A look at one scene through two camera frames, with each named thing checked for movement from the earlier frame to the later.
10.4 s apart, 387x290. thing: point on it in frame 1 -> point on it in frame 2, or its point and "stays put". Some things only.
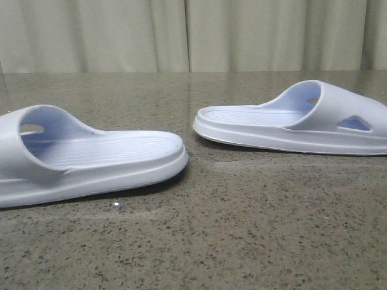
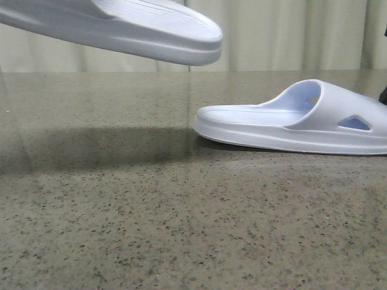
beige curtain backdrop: [71, 36] stays put
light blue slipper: [312, 115] stays put
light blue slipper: [46, 154] -> [166, 31]
